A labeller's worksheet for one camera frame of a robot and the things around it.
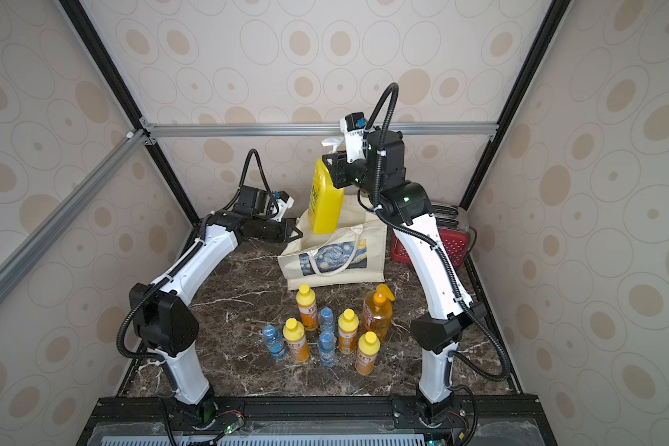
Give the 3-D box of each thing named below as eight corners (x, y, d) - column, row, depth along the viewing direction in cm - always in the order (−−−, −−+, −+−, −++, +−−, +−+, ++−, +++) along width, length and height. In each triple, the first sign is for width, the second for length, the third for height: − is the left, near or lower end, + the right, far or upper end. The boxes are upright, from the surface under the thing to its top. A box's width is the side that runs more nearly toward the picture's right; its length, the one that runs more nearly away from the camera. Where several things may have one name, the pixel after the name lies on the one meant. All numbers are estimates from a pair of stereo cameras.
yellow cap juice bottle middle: (336, 356, 85) (335, 325, 68) (341, 339, 89) (342, 305, 71) (353, 361, 85) (356, 331, 67) (357, 344, 88) (361, 311, 70)
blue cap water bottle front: (320, 366, 84) (316, 347, 71) (321, 352, 86) (317, 331, 74) (336, 366, 84) (335, 347, 71) (336, 352, 86) (336, 331, 74)
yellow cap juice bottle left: (292, 363, 84) (279, 333, 66) (294, 350, 87) (282, 318, 69) (309, 363, 84) (300, 333, 66) (310, 350, 87) (302, 318, 69)
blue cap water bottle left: (273, 360, 85) (262, 340, 72) (275, 346, 88) (265, 324, 75) (286, 360, 85) (277, 340, 72) (288, 346, 88) (279, 324, 75)
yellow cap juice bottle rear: (304, 332, 90) (295, 297, 72) (305, 320, 93) (296, 283, 75) (318, 332, 90) (312, 297, 73) (318, 320, 93) (313, 283, 75)
